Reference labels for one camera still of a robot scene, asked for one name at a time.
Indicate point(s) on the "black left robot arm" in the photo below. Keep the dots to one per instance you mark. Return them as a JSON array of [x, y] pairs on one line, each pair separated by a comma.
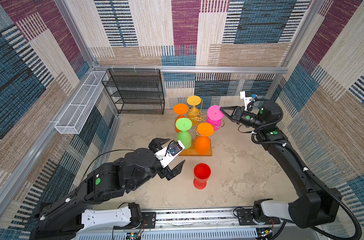
[[64, 218]]

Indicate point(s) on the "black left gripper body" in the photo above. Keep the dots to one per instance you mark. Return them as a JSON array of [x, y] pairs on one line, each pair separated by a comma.
[[159, 170]]

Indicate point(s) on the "orange back wine glass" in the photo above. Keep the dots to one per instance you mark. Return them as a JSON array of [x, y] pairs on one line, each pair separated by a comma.
[[181, 110]]

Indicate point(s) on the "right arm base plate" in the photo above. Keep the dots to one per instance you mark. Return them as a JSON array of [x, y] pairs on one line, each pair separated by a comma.
[[245, 218]]

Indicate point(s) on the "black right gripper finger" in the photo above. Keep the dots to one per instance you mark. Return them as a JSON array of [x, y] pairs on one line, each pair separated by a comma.
[[232, 118], [229, 111]]

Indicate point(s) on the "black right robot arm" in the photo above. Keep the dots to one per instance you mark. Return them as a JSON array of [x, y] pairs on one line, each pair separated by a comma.
[[317, 204]]

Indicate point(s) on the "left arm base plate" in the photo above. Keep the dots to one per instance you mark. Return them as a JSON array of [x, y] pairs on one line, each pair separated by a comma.
[[148, 220]]

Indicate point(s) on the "orange front wine glass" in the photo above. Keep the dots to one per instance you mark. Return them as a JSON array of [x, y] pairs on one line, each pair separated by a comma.
[[203, 142]]

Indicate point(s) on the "red plastic wine glass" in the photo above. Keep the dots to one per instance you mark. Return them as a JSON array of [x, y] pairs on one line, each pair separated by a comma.
[[202, 173]]

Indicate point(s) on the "black mesh shelf rack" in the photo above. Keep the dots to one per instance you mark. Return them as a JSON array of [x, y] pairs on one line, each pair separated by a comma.
[[135, 91]]

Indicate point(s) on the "orange wine glass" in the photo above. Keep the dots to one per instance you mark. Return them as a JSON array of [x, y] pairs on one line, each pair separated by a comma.
[[181, 110], [203, 142]]

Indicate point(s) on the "white wire mesh basket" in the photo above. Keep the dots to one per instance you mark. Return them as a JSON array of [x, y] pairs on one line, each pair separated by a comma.
[[77, 112]]

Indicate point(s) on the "yellow plastic wine glass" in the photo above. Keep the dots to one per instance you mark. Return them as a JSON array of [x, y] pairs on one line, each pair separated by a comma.
[[194, 112]]

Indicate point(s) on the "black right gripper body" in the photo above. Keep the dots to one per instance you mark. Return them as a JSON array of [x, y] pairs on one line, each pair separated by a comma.
[[247, 118]]

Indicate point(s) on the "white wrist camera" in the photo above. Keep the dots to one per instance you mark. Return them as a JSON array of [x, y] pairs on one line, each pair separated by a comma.
[[174, 147], [249, 99]]

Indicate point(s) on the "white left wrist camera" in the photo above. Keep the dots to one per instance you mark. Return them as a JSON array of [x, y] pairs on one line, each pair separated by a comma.
[[174, 147]]

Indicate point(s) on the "green plastic wine glass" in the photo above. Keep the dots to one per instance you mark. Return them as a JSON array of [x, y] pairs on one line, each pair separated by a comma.
[[184, 125]]

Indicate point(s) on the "gold wire wine glass rack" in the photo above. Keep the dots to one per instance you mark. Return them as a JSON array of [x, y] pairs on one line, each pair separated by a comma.
[[195, 128]]

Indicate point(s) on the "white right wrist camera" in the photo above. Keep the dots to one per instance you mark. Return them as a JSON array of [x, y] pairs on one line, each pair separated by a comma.
[[249, 99]]

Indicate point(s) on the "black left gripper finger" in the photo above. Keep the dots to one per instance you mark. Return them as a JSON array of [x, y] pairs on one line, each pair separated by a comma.
[[175, 171], [156, 144]]

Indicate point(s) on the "pink plastic wine glass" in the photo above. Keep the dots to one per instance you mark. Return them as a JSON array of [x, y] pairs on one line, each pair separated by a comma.
[[214, 117]]

